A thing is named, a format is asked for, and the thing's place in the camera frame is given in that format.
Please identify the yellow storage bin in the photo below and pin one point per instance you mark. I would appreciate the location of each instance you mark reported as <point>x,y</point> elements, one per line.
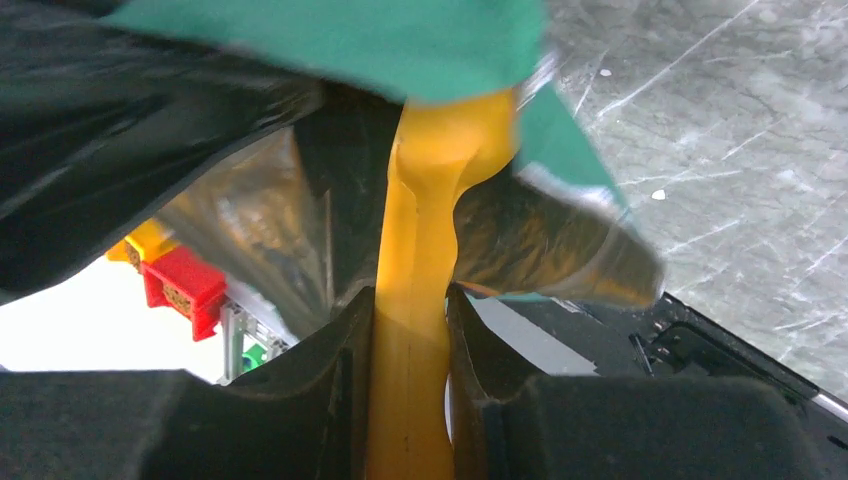
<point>145,244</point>

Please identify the orange plastic scoop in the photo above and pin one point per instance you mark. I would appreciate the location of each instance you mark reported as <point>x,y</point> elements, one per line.
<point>438,153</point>

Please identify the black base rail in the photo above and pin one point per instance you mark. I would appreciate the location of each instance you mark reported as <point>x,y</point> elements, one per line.
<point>673,339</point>

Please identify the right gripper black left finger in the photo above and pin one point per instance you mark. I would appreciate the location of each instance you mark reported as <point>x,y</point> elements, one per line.
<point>303,415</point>

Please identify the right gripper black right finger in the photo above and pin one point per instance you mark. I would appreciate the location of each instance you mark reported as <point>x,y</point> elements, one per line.
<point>513,420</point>

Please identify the red storage bin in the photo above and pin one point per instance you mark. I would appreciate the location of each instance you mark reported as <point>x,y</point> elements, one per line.
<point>188,285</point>

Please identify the aluminium frame rail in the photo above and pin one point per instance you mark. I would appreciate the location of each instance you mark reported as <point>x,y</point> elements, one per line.
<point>252,336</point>

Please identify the green dog food bag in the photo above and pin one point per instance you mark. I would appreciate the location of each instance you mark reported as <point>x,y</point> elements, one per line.
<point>263,133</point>

